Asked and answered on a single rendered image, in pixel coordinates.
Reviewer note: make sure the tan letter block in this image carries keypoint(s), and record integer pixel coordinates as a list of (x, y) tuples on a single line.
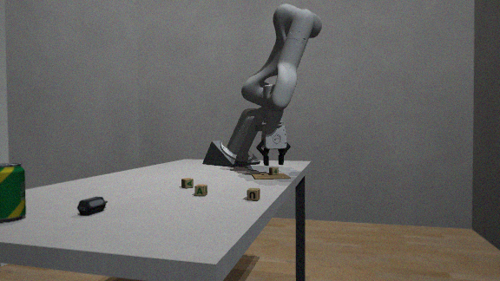
[(187, 183), (253, 194), (200, 190)]

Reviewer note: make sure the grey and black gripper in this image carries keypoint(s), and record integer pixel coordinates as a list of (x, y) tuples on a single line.
[(273, 137)]

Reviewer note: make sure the green and yellow striped drink can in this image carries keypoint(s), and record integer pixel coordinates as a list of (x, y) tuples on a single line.
[(12, 192)]

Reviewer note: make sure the small tan block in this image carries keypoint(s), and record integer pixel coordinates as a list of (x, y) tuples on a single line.
[(273, 170)]

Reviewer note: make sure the tan square mat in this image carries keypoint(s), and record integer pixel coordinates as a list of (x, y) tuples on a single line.
[(267, 176)]

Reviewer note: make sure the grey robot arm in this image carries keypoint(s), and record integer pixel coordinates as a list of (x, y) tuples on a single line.
[(292, 34)]

